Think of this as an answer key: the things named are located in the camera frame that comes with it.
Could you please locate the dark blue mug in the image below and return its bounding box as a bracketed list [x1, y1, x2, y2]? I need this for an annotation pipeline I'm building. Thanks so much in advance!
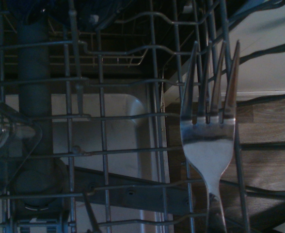
[5, 0, 126, 33]

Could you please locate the steel dishwasher door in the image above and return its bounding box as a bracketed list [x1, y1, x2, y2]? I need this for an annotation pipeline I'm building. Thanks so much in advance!
[1, 92, 172, 233]

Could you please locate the grey wire dishwasher rack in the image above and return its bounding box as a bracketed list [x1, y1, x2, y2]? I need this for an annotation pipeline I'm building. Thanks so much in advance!
[0, 0, 285, 233]

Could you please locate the clear glass in rack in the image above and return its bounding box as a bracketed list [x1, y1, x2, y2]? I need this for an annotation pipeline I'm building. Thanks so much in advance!
[0, 96, 43, 199]

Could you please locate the silver metal fork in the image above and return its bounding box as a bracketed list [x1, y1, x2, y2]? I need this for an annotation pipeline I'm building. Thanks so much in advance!
[179, 39, 241, 233]

